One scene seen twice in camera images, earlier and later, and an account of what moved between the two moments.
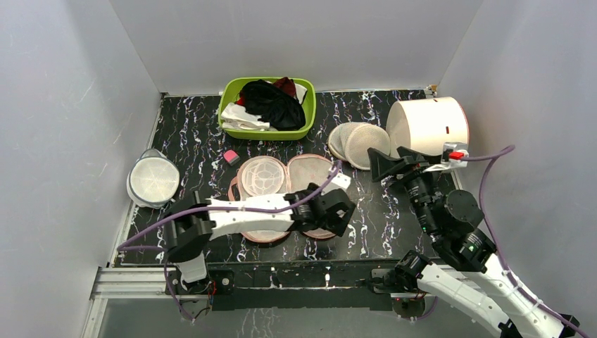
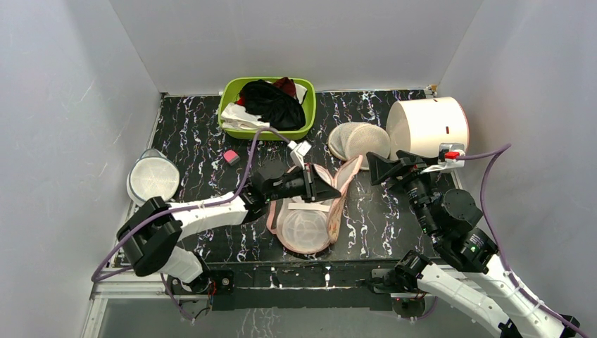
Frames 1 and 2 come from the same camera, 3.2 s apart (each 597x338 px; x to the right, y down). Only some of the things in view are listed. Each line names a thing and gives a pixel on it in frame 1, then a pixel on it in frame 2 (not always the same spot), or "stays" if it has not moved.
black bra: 277,108 stays
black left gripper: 336,226 to 314,187
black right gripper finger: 431,159 stays
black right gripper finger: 383,167 stays
